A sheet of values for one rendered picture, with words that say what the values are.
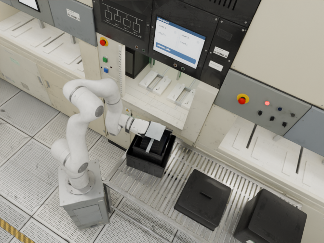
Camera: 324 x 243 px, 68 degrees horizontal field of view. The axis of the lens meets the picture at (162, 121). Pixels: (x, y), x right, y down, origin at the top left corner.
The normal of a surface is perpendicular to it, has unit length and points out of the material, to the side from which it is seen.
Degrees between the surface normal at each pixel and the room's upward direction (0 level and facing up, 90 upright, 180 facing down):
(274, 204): 0
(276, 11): 90
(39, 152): 0
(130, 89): 0
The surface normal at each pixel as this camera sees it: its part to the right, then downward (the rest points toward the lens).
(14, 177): 0.12, -0.58
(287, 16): -0.47, 0.68
